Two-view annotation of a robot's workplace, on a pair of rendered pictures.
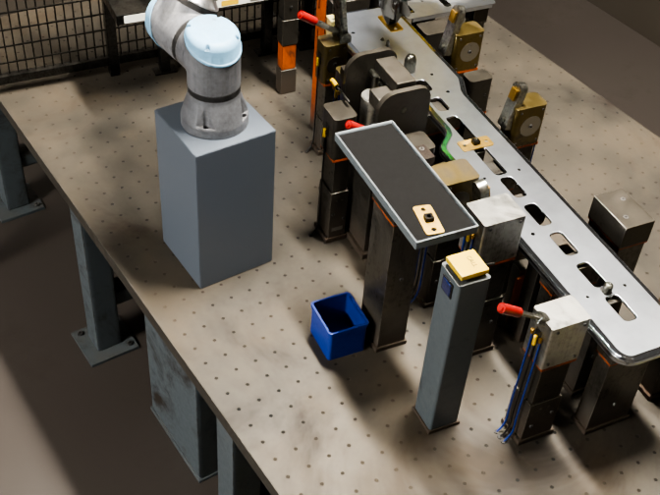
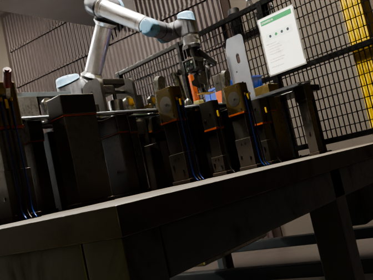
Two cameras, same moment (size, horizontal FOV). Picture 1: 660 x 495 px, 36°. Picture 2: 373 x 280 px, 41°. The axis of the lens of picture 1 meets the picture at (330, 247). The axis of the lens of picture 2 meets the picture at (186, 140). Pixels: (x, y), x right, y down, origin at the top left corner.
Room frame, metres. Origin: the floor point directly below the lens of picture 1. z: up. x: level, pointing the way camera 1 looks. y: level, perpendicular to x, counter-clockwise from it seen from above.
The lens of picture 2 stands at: (1.57, -2.16, 0.71)
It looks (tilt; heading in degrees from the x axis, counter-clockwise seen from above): 5 degrees up; 72
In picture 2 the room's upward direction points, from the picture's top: 12 degrees counter-clockwise
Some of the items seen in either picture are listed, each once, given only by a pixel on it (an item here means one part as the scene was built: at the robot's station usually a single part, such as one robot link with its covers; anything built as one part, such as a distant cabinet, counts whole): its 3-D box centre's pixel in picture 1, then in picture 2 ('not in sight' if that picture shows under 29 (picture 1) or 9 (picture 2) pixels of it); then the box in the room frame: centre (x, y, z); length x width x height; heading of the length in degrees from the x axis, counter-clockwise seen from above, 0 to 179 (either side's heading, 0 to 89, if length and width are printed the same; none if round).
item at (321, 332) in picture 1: (338, 326); not in sight; (1.58, -0.03, 0.74); 0.11 x 0.10 x 0.09; 28
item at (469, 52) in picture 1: (461, 82); (246, 126); (2.43, -0.33, 0.87); 0.12 x 0.07 x 0.35; 118
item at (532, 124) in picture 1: (519, 155); (180, 135); (2.11, -0.47, 0.87); 0.12 x 0.07 x 0.35; 118
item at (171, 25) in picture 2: not in sight; (167, 31); (2.28, -0.06, 1.38); 0.11 x 0.11 x 0.08; 41
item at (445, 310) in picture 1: (449, 348); not in sight; (1.38, -0.26, 0.92); 0.08 x 0.08 x 0.44; 28
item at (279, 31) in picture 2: not in sight; (282, 41); (2.92, 0.06, 1.30); 0.23 x 0.02 x 0.31; 118
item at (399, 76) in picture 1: (377, 156); (119, 137); (1.96, -0.10, 0.94); 0.18 x 0.13 x 0.49; 28
